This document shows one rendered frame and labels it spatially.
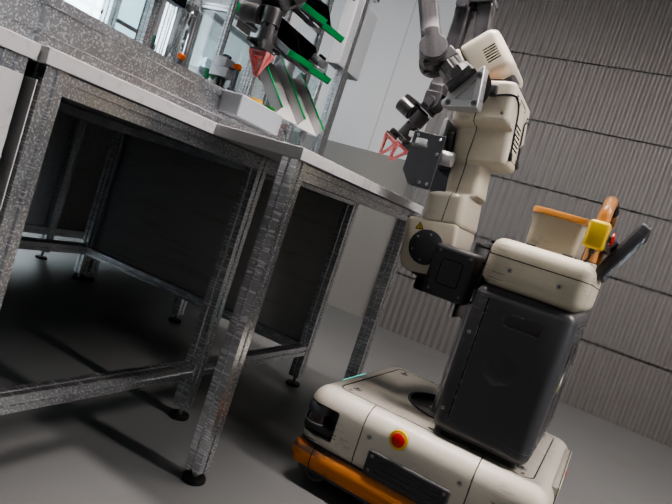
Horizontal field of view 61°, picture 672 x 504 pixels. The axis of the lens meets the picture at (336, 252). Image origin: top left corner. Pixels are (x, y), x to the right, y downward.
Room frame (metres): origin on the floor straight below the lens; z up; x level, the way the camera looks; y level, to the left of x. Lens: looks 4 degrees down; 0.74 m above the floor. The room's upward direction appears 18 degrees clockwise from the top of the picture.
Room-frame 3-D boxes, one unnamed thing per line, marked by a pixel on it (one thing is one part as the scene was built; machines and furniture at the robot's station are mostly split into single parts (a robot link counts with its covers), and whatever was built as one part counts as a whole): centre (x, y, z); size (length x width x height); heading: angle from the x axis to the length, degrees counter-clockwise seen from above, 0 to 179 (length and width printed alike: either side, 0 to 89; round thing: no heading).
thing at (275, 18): (1.75, 0.41, 1.23); 0.07 x 0.06 x 0.07; 76
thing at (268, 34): (1.75, 0.40, 1.17); 0.10 x 0.07 x 0.07; 156
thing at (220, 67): (1.80, 0.52, 1.06); 0.08 x 0.04 x 0.07; 66
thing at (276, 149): (1.88, 0.26, 0.84); 0.90 x 0.70 x 0.03; 154
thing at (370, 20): (3.60, 0.31, 1.43); 0.30 x 0.09 x 1.13; 155
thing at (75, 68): (1.98, 0.91, 0.85); 1.50 x 1.41 x 0.03; 155
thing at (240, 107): (1.63, 0.35, 0.93); 0.21 x 0.07 x 0.06; 155
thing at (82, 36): (1.48, 0.48, 0.91); 0.89 x 0.06 x 0.11; 155
